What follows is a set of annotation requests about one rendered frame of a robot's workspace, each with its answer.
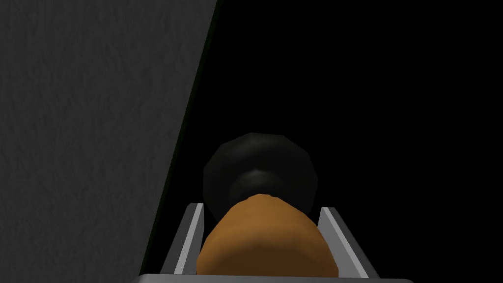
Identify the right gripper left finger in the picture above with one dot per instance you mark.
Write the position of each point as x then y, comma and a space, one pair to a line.
188, 239

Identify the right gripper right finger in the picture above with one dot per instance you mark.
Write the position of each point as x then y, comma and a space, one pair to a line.
341, 241

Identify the brown and black door knob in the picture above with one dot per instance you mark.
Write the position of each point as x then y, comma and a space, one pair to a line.
267, 236

